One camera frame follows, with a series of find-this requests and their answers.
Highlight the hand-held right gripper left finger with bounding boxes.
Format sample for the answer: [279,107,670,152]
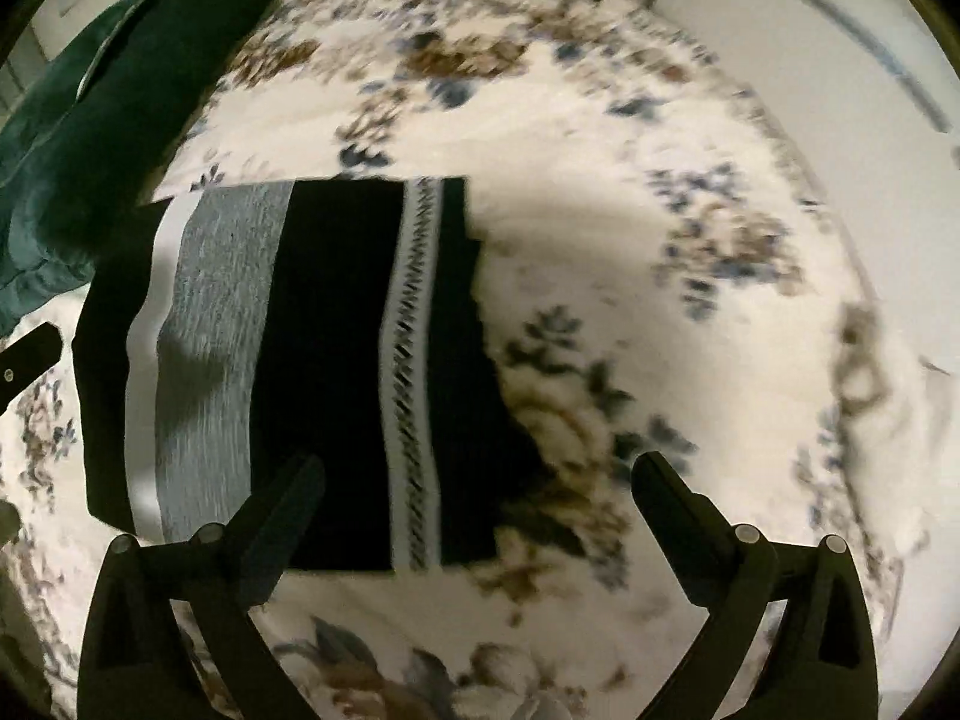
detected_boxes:
[77,453,326,720]

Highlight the dark green quilt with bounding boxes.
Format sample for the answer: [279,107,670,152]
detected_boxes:
[0,0,280,338]

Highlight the dark green pillow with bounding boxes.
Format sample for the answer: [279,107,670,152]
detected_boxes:
[0,0,164,188]

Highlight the white headboard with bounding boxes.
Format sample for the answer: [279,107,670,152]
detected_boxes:
[649,0,960,391]

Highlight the floral blanket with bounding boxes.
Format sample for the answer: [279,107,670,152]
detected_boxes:
[0,0,938,720]

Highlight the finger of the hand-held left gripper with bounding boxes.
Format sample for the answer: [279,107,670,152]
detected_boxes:
[0,322,62,413]

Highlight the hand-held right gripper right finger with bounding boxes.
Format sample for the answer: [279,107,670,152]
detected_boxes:
[631,451,880,720]

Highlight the striped knit sweater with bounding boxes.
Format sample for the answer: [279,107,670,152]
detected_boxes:
[73,176,502,577]

